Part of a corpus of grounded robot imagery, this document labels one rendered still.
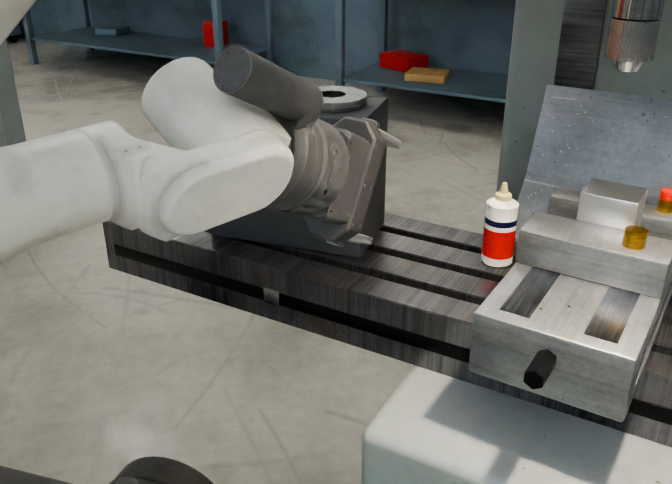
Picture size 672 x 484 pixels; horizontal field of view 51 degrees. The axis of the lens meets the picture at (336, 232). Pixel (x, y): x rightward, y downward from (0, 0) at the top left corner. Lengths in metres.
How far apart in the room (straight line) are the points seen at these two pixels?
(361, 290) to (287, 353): 1.51
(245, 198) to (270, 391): 1.71
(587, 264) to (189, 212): 0.44
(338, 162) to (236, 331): 1.90
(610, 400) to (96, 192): 0.47
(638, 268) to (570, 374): 0.14
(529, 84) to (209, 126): 0.78
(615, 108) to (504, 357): 0.57
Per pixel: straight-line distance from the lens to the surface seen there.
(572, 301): 0.74
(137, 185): 0.48
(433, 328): 0.83
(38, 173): 0.47
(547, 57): 1.20
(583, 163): 1.16
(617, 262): 0.76
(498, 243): 0.92
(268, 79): 0.52
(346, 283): 0.87
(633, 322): 0.72
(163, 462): 1.12
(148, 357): 2.41
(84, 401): 2.28
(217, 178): 0.48
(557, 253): 0.78
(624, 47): 0.77
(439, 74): 4.84
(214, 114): 0.52
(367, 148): 0.67
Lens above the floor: 1.35
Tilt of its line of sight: 25 degrees down
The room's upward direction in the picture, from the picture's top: straight up
